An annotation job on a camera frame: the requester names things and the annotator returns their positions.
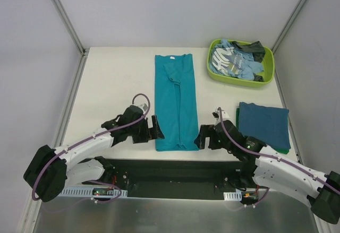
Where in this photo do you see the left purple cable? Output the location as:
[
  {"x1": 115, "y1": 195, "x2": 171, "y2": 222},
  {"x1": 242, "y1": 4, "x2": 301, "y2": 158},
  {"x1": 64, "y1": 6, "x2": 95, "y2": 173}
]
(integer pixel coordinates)
[{"x1": 31, "y1": 93, "x2": 151, "y2": 204}]

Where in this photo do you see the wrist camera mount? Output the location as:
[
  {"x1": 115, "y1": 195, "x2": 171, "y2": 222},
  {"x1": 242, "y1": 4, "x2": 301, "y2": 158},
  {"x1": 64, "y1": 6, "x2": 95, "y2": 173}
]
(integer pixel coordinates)
[
  {"x1": 212, "y1": 109, "x2": 230, "y2": 125},
  {"x1": 137, "y1": 103, "x2": 149, "y2": 114}
]

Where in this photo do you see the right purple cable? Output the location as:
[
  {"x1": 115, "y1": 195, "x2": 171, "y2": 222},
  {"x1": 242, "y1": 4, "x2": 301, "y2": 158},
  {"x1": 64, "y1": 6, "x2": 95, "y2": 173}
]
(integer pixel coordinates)
[{"x1": 215, "y1": 107, "x2": 340, "y2": 212}]

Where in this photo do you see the left white cable duct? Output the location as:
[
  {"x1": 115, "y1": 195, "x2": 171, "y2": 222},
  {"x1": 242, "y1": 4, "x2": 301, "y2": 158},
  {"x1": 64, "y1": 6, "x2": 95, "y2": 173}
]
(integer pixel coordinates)
[{"x1": 58, "y1": 187, "x2": 128, "y2": 199}]

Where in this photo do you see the left aluminium frame post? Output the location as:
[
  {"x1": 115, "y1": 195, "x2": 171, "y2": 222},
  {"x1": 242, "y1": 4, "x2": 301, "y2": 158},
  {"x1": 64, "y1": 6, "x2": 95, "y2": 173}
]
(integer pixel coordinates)
[{"x1": 40, "y1": 0, "x2": 89, "y2": 56}]

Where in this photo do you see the right white cable duct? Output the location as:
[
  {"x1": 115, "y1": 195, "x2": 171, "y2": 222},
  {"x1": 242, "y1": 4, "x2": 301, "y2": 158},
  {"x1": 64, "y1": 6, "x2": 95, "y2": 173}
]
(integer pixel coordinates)
[{"x1": 223, "y1": 191, "x2": 242, "y2": 201}]

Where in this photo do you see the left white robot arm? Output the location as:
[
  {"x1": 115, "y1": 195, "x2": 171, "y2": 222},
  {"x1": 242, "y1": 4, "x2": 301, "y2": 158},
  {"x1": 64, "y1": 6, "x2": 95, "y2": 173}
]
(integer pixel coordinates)
[{"x1": 23, "y1": 104, "x2": 164, "y2": 202}]

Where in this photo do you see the right aluminium frame post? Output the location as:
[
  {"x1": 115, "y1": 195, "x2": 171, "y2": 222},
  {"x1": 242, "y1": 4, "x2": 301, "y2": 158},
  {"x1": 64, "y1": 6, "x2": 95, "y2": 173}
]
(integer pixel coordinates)
[{"x1": 271, "y1": 0, "x2": 308, "y2": 53}]

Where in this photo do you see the lime green plastic basket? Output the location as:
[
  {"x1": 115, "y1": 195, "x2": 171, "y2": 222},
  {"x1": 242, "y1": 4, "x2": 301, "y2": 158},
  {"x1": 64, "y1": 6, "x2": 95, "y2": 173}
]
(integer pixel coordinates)
[{"x1": 207, "y1": 39, "x2": 275, "y2": 88}]

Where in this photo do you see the teal t-shirt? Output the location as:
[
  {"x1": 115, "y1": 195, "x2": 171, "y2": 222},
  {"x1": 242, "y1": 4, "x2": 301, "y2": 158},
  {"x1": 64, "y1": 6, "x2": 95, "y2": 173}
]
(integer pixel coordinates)
[{"x1": 155, "y1": 54, "x2": 199, "y2": 151}]

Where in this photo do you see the aluminium frame post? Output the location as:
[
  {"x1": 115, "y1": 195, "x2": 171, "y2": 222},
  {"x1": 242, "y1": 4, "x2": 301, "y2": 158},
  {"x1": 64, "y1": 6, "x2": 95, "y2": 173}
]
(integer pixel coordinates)
[
  {"x1": 271, "y1": 0, "x2": 308, "y2": 53},
  {"x1": 40, "y1": 0, "x2": 89, "y2": 56}
]

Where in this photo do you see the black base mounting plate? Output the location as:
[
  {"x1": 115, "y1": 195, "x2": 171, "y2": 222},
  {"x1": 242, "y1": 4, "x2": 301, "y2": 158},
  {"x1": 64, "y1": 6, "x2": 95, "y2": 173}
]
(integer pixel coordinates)
[{"x1": 96, "y1": 156, "x2": 256, "y2": 200}]

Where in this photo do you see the light blue printed t-shirt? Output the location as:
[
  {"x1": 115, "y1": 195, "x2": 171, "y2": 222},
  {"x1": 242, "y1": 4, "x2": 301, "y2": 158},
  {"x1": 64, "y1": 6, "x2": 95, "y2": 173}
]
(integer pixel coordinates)
[{"x1": 208, "y1": 39, "x2": 264, "y2": 82}]

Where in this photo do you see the purple cable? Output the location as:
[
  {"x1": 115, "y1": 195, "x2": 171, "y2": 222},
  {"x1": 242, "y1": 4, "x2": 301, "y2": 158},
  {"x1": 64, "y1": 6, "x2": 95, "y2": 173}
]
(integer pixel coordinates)
[
  {"x1": 31, "y1": 93, "x2": 151, "y2": 204},
  {"x1": 215, "y1": 107, "x2": 340, "y2": 212}
]

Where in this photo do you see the white cable duct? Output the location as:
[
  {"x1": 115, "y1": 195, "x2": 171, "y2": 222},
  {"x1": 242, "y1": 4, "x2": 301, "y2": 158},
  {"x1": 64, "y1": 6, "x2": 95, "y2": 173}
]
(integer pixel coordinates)
[
  {"x1": 58, "y1": 187, "x2": 128, "y2": 199},
  {"x1": 223, "y1": 191, "x2": 242, "y2": 201}
]

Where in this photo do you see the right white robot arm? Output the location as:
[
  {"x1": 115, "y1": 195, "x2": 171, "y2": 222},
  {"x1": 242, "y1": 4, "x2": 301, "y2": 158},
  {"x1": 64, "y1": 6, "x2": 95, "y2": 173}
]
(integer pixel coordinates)
[{"x1": 194, "y1": 120, "x2": 339, "y2": 225}]

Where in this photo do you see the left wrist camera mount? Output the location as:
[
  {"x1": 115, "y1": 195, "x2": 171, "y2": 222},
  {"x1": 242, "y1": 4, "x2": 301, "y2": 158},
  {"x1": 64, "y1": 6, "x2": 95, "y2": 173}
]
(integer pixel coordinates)
[{"x1": 137, "y1": 103, "x2": 149, "y2": 114}]

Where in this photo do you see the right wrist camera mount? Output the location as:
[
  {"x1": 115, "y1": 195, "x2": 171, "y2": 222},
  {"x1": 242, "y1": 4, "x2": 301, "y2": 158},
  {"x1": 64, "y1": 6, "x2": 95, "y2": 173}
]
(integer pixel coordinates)
[{"x1": 212, "y1": 109, "x2": 230, "y2": 125}]

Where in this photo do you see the folded dark blue t-shirt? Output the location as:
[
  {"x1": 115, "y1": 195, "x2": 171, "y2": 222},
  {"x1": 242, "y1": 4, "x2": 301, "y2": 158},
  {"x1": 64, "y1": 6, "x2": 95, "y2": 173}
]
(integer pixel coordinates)
[{"x1": 236, "y1": 101, "x2": 291, "y2": 151}]

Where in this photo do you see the folded green t-shirt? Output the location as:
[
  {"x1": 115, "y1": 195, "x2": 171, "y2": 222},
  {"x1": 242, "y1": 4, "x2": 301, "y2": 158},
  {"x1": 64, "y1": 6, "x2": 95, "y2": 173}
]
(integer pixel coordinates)
[{"x1": 235, "y1": 107, "x2": 290, "y2": 154}]

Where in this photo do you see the dark grey garment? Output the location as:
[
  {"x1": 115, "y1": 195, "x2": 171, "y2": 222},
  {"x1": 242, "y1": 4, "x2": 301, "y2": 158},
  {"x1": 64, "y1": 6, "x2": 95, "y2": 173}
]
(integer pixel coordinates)
[{"x1": 231, "y1": 41, "x2": 266, "y2": 63}]

